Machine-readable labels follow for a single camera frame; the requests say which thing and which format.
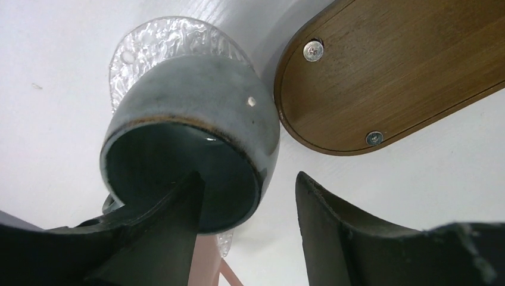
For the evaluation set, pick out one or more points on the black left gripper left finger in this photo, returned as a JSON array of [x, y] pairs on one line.
[[137, 244]]

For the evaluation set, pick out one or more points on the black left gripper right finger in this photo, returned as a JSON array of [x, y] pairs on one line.
[[345, 245]]

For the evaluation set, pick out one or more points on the grey-green ceramic mug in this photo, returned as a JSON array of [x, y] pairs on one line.
[[202, 113]]

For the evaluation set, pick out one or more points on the pink mug white inside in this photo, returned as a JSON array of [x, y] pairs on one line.
[[208, 266]]

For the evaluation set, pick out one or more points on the brown oval wooden tray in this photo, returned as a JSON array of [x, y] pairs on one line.
[[361, 75]]

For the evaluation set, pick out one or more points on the clear textured acrylic tray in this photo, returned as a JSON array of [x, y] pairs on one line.
[[164, 39]]

